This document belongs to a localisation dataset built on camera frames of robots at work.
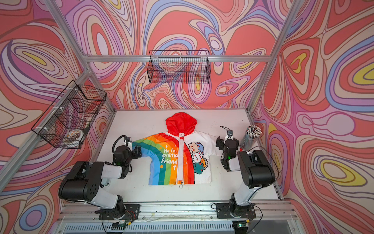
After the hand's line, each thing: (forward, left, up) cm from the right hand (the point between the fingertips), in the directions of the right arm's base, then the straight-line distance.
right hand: (226, 140), depth 96 cm
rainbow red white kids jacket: (-8, +32, -5) cm, 33 cm away
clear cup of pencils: (-6, -13, +5) cm, 15 cm away
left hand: (-2, +62, 0) cm, 62 cm away
